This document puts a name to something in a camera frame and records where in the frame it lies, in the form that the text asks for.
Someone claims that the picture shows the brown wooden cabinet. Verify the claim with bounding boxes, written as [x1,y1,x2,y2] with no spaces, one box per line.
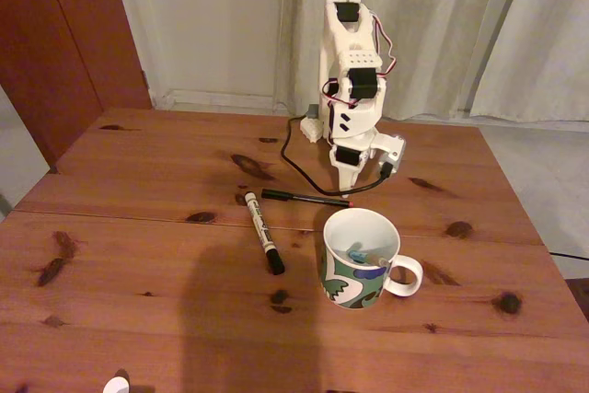
[0,0,153,173]

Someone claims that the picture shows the green mechanical pencil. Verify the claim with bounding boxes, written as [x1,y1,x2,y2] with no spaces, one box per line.
[345,245,391,269]

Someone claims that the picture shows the white mug with green pattern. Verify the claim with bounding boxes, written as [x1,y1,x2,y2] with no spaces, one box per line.
[319,207,424,309]

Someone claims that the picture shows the white marker with black cap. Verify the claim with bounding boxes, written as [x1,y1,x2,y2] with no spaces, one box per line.
[243,190,286,276]

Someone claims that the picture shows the silver camera box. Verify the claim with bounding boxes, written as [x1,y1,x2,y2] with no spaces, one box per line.
[370,133,409,178]

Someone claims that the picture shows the dark object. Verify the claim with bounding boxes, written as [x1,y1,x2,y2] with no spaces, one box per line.
[564,276,589,325]

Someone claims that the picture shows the black pen with red end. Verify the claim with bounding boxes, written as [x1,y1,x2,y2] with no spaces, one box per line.
[260,188,354,208]

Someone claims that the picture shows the small white round object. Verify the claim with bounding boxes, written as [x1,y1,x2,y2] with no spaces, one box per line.
[101,376,131,393]

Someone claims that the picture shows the black camera cable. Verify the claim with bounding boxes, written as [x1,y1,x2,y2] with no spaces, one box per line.
[280,116,392,196]

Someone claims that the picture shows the white curtain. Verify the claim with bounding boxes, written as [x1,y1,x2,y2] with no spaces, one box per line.
[468,0,589,126]
[274,0,537,123]

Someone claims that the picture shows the red white servo wires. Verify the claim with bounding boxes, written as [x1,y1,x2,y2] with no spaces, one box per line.
[320,13,398,111]

